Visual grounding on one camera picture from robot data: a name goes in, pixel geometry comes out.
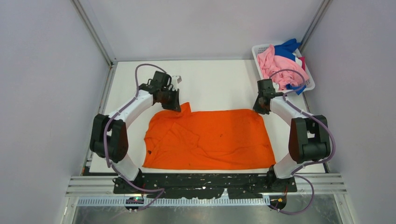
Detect pink t-shirt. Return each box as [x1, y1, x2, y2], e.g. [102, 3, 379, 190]
[256, 45, 310, 91]

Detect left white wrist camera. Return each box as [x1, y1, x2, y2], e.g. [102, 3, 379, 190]
[170, 76, 182, 91]

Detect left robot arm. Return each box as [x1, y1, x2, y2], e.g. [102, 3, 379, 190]
[89, 71, 182, 193]

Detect white slotted cable duct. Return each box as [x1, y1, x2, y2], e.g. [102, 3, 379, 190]
[77, 196, 270, 207]

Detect aluminium frame rail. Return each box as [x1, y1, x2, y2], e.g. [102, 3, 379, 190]
[71, 0, 118, 67]

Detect orange t-shirt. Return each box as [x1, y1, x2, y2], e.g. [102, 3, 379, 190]
[143, 103, 276, 170]

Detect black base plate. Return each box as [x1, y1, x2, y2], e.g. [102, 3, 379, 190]
[113, 171, 297, 199]

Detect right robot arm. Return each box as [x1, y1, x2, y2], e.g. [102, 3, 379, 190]
[253, 79, 333, 192]

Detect white plastic laundry basket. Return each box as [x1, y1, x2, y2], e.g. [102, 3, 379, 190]
[252, 44, 315, 92]

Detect red garment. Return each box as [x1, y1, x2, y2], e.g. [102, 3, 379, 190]
[298, 56, 306, 71]

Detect blue t-shirt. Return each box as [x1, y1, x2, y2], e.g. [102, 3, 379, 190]
[273, 39, 310, 94]

